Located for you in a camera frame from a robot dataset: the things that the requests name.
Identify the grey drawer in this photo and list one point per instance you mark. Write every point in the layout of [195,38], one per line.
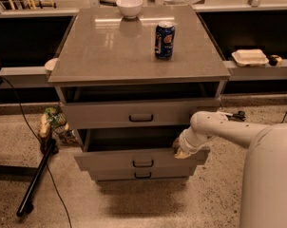
[120,149]
[143,173]
[135,113]

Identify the black scissors on floor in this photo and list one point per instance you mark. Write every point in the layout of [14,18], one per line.
[238,117]

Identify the grey bottom drawer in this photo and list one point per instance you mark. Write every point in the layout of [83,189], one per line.
[143,173]

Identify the small black yellow object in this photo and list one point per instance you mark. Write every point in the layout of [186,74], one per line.
[275,60]

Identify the green snack bag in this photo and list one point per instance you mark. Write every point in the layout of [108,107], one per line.
[54,121]

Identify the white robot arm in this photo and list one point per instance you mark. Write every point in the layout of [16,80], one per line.
[264,182]

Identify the white foam takeout container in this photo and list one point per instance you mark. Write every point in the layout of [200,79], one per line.
[249,57]

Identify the blue soda can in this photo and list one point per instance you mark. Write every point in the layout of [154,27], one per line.
[164,40]

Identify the grey top drawer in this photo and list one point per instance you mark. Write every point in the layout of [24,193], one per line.
[135,113]

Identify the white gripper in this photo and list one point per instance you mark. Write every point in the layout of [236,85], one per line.
[185,143]

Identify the grey drawer cabinet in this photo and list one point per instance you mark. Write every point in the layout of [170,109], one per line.
[107,58]

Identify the small white plate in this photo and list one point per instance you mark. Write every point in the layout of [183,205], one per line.
[50,64]

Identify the white ceramic bowl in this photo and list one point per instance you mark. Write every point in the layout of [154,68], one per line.
[129,8]

